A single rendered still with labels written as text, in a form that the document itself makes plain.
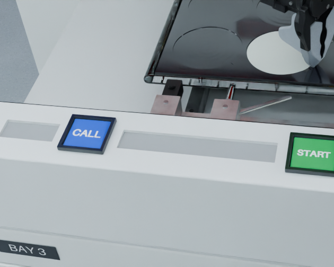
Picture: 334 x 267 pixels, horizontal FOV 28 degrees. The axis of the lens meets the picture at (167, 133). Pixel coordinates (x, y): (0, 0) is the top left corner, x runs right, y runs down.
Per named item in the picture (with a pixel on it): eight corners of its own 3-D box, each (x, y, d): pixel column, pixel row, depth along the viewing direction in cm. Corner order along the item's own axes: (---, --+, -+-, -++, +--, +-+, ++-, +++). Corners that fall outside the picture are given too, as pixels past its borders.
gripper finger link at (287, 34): (286, 53, 94) (287, -2, 88) (321, 68, 91) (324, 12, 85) (272, 64, 93) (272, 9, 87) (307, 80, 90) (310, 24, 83)
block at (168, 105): (158, 109, 92) (156, 92, 90) (182, 110, 91) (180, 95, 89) (144, 150, 87) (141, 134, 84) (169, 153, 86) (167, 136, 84)
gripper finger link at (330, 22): (299, 42, 96) (301, -13, 89) (334, 57, 93) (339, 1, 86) (286, 53, 94) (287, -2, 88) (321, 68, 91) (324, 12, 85)
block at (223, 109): (215, 113, 90) (214, 97, 88) (240, 115, 89) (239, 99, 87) (204, 156, 85) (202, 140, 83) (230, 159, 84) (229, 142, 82)
